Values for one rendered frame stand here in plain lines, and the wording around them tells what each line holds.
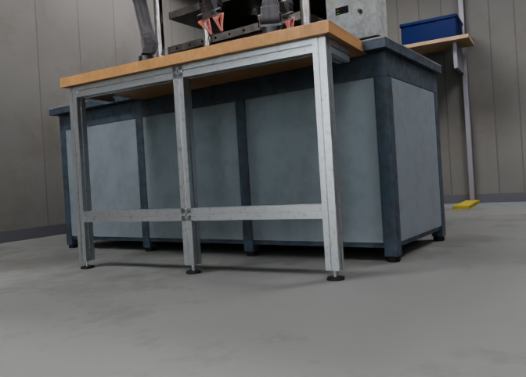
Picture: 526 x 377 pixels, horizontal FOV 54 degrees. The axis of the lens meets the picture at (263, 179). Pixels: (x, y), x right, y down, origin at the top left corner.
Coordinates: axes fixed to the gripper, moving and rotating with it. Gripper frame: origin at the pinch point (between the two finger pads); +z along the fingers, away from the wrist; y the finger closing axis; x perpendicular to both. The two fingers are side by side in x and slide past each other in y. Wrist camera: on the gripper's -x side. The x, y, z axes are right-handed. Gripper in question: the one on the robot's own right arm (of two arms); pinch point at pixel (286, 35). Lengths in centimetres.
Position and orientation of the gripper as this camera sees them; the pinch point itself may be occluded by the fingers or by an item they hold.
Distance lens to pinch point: 233.2
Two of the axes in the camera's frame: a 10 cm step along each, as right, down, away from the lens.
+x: -4.7, 4.8, -7.4
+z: 3.2, 8.7, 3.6
